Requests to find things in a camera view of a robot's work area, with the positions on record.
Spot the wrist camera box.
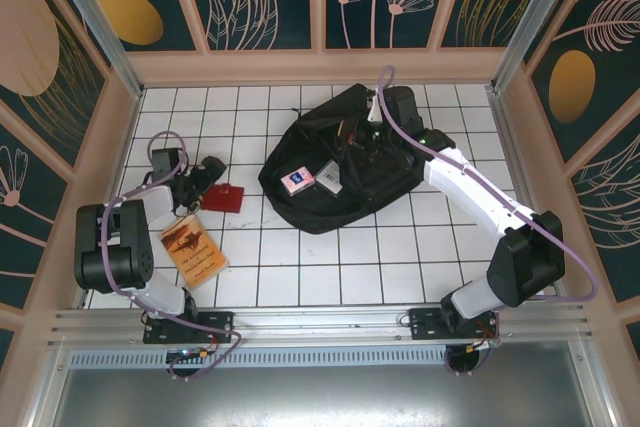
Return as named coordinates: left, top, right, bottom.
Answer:
left=366, top=85, right=419, bottom=124
left=150, top=146, right=185, bottom=181

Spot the orange paperback book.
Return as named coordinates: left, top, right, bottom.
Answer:
left=159, top=213, right=230, bottom=291

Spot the aluminium frame post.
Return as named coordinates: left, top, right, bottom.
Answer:
left=489, top=0, right=574, bottom=94
left=40, top=0, right=145, bottom=99

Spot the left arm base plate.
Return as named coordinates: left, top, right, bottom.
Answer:
left=142, top=310, right=236, bottom=346

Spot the red wallet case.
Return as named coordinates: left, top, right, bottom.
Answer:
left=201, top=183, right=246, bottom=214

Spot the small green circuit board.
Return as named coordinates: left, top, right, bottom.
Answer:
left=166, top=346, right=212, bottom=363

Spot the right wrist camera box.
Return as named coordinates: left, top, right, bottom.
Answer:
left=366, top=85, right=419, bottom=124

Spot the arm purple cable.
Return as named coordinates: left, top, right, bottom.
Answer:
left=102, top=130, right=246, bottom=382
left=377, top=65, right=600, bottom=378

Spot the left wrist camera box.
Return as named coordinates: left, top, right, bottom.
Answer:
left=150, top=146, right=185, bottom=181

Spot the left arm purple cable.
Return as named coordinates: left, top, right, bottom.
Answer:
left=102, top=130, right=246, bottom=382

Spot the purple white card packet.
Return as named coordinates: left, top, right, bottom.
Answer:
left=279, top=169, right=317, bottom=198

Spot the black backpack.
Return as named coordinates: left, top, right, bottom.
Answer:
left=257, top=83, right=431, bottom=236

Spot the aluminium mounting rail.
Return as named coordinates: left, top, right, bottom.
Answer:
left=47, top=300, right=599, bottom=348

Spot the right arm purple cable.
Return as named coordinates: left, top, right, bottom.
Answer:
left=377, top=65, right=600, bottom=378

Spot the slotted cable tray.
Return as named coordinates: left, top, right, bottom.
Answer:
left=69, top=350, right=451, bottom=371

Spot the aluminium side rail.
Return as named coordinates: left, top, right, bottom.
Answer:
left=487, top=89, right=569, bottom=301

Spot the grey sheet metal panel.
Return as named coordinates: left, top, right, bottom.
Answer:
left=29, top=341, right=616, bottom=427

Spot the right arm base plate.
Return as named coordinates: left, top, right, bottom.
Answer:
left=407, top=306, right=502, bottom=344

